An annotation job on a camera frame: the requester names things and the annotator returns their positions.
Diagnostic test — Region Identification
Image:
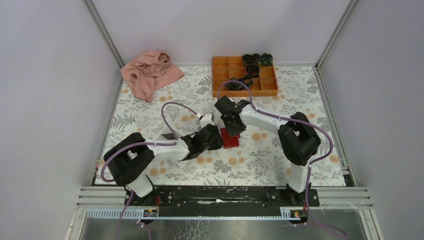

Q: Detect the red card holder wallet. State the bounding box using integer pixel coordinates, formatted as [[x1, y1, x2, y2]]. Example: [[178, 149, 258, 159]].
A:
[[220, 127, 241, 149]]

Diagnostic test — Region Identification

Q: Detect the white plastic card box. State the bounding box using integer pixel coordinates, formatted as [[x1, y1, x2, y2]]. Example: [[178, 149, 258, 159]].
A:
[[153, 127, 189, 168]]

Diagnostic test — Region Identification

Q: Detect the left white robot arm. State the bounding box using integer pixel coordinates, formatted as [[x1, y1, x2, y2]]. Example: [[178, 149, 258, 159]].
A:
[[101, 124, 224, 206]]

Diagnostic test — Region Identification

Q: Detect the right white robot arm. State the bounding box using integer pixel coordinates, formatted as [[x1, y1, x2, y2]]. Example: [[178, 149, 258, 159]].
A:
[[214, 96, 321, 206]]

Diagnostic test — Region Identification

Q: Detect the camouflage rolled belt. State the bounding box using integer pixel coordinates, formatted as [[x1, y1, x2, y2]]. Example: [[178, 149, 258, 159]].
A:
[[224, 76, 254, 91]]

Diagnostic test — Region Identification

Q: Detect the orange compartment tray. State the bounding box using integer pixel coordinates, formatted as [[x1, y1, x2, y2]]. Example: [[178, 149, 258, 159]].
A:
[[211, 56, 279, 98]]

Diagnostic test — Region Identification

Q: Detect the dark rolled belt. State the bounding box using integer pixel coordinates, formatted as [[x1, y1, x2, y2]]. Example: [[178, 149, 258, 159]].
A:
[[245, 64, 260, 78]]

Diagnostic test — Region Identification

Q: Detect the black rolled belt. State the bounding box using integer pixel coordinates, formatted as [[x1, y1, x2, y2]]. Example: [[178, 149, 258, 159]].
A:
[[242, 53, 260, 67]]

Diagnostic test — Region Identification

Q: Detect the floral table mat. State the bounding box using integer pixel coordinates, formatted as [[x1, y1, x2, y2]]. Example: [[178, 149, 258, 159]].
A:
[[104, 66, 331, 186]]

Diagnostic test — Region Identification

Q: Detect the green rolled belt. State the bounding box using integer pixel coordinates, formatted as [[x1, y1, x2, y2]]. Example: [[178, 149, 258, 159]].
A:
[[258, 53, 273, 67]]

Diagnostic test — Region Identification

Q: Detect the pink crumpled cloth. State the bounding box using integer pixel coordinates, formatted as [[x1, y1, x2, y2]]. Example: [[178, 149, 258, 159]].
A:
[[120, 50, 184, 102]]

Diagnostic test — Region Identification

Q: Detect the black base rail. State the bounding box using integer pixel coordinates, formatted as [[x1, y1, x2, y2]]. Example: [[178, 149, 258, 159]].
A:
[[124, 185, 320, 217]]

